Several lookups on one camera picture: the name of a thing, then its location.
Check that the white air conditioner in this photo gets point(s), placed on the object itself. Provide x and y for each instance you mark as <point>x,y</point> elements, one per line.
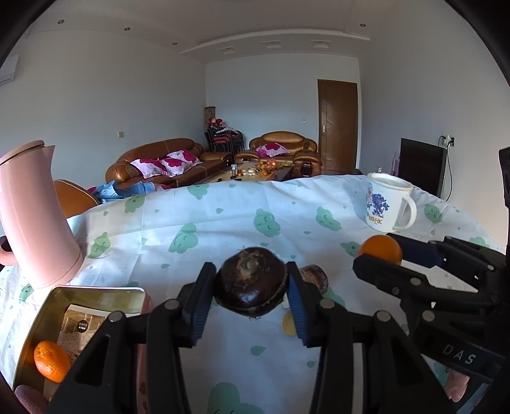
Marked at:
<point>8,69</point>

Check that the gold metal tin box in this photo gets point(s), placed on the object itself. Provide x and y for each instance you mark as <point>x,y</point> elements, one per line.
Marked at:
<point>95,300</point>

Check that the small yellow round fruit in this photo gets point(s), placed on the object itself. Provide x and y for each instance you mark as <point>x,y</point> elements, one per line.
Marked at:
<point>289,324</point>

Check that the pink flowered pillow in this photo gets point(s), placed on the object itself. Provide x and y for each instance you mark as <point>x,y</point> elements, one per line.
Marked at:
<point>151,166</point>
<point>183,157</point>
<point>273,150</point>

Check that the blue clothes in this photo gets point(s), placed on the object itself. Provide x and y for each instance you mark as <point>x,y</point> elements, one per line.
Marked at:
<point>119,190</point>

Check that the stacked dark chairs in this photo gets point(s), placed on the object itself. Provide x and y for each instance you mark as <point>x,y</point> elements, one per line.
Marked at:
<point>223,137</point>

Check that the person's right hand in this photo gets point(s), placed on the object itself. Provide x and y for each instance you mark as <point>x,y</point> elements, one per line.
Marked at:
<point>457,388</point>

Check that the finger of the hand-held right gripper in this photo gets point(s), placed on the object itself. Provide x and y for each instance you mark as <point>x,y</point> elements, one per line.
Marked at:
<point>418,250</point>
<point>382,272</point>

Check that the white wall outlet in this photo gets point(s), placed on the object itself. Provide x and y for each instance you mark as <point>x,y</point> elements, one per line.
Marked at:
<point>447,140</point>

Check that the white printed mug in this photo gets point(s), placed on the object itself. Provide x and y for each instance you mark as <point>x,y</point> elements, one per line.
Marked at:
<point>384,203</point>

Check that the black television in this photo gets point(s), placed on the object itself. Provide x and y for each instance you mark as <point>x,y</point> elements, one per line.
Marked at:
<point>422,167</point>

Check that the tall brown vase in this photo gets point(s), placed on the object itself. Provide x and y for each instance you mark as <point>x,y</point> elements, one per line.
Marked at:
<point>210,115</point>

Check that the white cloud print tablecloth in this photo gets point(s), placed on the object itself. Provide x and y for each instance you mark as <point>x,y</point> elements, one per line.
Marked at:
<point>223,223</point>

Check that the brown leather sofa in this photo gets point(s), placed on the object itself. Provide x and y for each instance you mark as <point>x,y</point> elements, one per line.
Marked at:
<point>159,153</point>

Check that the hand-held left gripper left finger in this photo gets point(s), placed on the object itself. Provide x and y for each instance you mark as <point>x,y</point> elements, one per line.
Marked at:
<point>201,306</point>

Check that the pink kettle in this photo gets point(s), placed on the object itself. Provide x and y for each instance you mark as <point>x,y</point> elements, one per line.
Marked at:
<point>36,223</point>

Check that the brown wooden door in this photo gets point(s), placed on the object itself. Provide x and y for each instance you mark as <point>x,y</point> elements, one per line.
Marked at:
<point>336,127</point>

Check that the dark brown water chestnut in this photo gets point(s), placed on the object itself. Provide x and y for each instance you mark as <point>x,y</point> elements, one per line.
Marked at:
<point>251,282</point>

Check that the large purple round fruit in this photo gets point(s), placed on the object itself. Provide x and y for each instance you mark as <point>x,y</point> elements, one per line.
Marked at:
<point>32,400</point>

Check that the brown leather armchair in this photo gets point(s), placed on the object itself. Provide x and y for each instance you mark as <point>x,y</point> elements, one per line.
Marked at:
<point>287,139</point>

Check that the orange tangerine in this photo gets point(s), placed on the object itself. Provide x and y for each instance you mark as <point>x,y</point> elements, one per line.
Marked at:
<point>380,247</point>
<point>51,360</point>

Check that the cut dark brown root piece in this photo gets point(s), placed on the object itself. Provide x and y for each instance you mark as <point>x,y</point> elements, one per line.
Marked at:
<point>316,278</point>

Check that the wooden coffee table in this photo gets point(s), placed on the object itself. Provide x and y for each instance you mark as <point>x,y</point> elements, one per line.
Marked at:
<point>247,171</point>

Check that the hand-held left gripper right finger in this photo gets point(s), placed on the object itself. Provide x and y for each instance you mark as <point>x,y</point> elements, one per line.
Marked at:
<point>299,306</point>

